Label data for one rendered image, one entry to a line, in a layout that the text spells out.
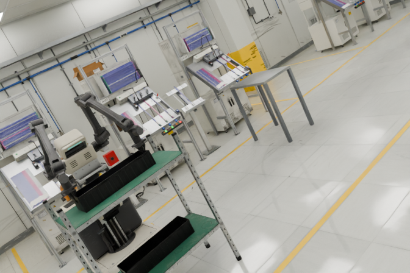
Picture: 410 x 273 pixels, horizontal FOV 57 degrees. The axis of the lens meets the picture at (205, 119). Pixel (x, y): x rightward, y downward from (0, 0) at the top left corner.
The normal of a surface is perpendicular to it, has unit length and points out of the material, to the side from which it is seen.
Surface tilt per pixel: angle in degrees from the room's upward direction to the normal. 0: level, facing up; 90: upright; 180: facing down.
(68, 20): 90
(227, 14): 90
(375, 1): 90
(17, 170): 47
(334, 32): 90
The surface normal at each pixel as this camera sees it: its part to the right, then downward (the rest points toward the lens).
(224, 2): 0.55, -0.07
